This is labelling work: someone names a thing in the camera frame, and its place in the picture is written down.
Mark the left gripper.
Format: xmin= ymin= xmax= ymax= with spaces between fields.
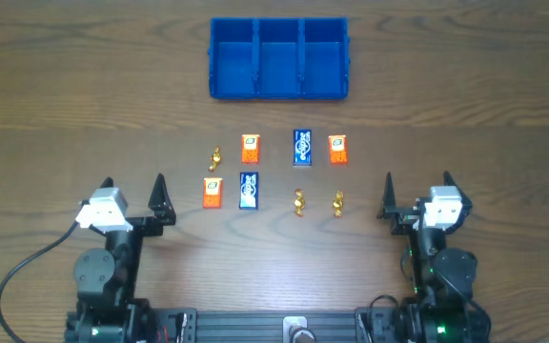
xmin=99 ymin=172 xmax=177 ymax=237

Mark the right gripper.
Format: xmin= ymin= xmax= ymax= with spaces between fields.
xmin=376 ymin=170 xmax=474 ymax=236

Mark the orange candy box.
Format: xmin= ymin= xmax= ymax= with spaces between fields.
xmin=202 ymin=177 xmax=224 ymax=210
xmin=327 ymin=134 xmax=350 ymax=166
xmin=240 ymin=133 xmax=261 ymax=165

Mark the blue candy pack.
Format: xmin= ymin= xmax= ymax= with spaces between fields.
xmin=238 ymin=171 xmax=260 ymax=211
xmin=292 ymin=129 xmax=313 ymax=167

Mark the gold wrapped candy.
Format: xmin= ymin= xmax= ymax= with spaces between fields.
xmin=293 ymin=188 xmax=307 ymax=218
xmin=208 ymin=145 xmax=223 ymax=172
xmin=332 ymin=190 xmax=346 ymax=218

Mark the blue tray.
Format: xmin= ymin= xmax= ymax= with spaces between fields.
xmin=207 ymin=16 xmax=351 ymax=101

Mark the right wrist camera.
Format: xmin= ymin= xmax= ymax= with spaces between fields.
xmin=418 ymin=185 xmax=464 ymax=230

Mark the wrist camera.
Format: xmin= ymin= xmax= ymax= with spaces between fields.
xmin=74 ymin=186 xmax=134 ymax=234
xmin=418 ymin=185 xmax=464 ymax=230

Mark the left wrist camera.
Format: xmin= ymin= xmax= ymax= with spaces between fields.
xmin=74 ymin=186 xmax=134 ymax=234

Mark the black cable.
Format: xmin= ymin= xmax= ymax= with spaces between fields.
xmin=434 ymin=269 xmax=493 ymax=334
xmin=0 ymin=219 xmax=82 ymax=343

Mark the mounting rail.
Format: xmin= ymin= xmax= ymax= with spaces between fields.
xmin=64 ymin=307 xmax=491 ymax=343

